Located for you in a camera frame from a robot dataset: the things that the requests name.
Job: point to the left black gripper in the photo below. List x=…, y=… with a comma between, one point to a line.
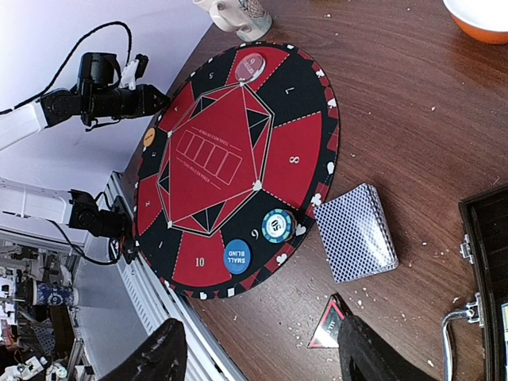
x=100, y=94

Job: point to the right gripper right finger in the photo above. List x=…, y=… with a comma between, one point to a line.
x=365, y=355

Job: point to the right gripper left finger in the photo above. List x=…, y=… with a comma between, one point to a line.
x=162, y=356

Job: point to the orange big blind button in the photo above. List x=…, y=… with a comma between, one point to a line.
x=149, y=137

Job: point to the blue playing card deck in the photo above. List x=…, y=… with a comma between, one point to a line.
x=355, y=235

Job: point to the teal poker chip stack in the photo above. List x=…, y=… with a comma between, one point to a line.
x=278, y=226

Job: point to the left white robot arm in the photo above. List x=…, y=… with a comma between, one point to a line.
x=58, y=147

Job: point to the red black triangle token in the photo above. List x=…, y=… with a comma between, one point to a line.
x=326, y=332

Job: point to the blue small blind button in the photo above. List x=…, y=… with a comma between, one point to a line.
x=237, y=256

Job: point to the clear dealer button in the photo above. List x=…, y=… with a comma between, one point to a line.
x=250, y=68

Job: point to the round red black poker mat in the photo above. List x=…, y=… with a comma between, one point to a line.
x=225, y=154

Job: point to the white printed mug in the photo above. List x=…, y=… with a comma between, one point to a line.
x=236, y=15

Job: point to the black poker chip case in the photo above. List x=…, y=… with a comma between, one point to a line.
x=484, y=218

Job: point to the orange white bowl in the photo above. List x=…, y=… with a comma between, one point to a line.
x=484, y=21

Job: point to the aluminium front rail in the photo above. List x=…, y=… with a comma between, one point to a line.
x=121, y=305

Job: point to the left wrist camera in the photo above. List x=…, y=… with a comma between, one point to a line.
x=133, y=71

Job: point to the chrome case handle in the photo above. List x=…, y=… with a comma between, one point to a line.
x=461, y=334

